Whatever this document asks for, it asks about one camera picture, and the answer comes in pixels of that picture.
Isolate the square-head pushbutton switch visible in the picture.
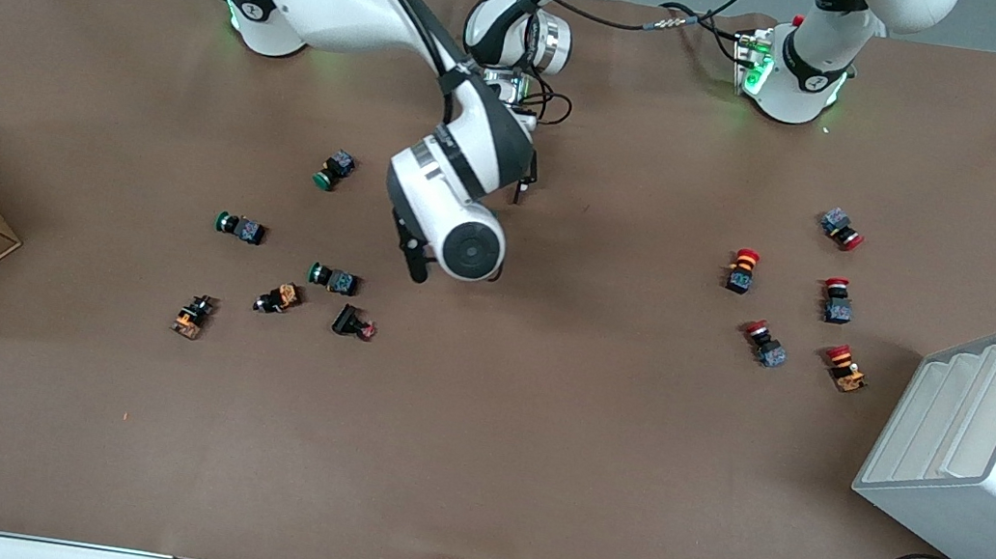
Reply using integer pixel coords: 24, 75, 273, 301
329, 300, 381, 344

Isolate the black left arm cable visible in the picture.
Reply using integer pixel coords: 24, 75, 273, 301
511, 0, 791, 157

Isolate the red mushroom button blue block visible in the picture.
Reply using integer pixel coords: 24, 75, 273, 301
736, 317, 792, 372
818, 276, 857, 327
816, 206, 869, 254

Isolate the red button with orange ring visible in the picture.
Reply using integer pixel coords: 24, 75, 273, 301
723, 246, 762, 297

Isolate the red button with orange block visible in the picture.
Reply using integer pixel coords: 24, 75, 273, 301
820, 342, 872, 397

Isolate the black base connector cable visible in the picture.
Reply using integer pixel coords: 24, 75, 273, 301
647, 0, 761, 68

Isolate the black switch with orange block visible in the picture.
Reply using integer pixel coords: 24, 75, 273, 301
168, 291, 218, 344

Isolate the green mushroom pushbutton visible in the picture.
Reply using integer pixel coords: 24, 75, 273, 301
212, 209, 269, 247
306, 261, 362, 297
311, 146, 358, 195

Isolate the black orange push button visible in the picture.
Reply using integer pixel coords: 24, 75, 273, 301
252, 278, 305, 320

